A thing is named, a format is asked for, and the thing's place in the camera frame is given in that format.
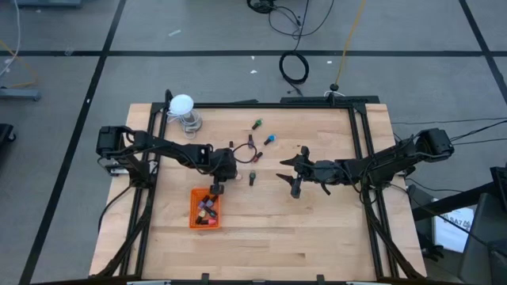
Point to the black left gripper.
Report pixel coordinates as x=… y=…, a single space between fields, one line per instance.
x=226 y=164

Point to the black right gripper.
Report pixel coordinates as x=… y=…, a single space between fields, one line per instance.
x=321 y=172

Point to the teal nail polish bottle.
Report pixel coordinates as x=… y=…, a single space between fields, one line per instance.
x=212 y=213
x=252 y=180

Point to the red nail polish bottle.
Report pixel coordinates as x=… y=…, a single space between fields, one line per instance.
x=258 y=156

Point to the dark purple nail polish bottle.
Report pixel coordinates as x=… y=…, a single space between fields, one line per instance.
x=250 y=139

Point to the blue nail polish bottle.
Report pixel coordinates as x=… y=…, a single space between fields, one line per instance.
x=271 y=138

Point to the periwinkle nail polish bottle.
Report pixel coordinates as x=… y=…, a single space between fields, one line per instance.
x=210 y=202

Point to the lilac nail polish bottle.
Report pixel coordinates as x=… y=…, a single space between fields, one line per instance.
x=201 y=205

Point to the green nail polish bottle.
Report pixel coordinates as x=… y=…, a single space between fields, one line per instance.
x=258 y=122

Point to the orange plastic basket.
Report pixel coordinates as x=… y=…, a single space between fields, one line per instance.
x=194 y=207

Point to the gold nail polish bottle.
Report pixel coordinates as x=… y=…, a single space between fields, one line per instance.
x=202 y=215

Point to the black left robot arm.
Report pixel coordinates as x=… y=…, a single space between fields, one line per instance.
x=170 y=148

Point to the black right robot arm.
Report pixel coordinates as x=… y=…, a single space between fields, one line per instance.
x=396 y=158

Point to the white bulb table lamp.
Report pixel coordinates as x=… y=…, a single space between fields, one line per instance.
x=181 y=105

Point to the black table clamp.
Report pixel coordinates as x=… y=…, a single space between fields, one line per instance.
x=204 y=277
x=320 y=278

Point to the black stand bar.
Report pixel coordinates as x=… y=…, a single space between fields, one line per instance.
x=447 y=204

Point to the white printed box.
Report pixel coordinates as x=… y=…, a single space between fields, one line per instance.
x=451 y=237

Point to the dark grey chair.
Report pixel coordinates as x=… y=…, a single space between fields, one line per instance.
x=487 y=237

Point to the grey floor base bar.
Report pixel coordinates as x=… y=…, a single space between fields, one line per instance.
x=20 y=94

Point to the black floor object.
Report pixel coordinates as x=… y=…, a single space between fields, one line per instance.
x=4 y=134

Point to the black aluminium table frame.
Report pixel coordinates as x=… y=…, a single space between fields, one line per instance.
x=277 y=105

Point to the black ball-top camera post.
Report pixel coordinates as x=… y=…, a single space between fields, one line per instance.
x=334 y=86

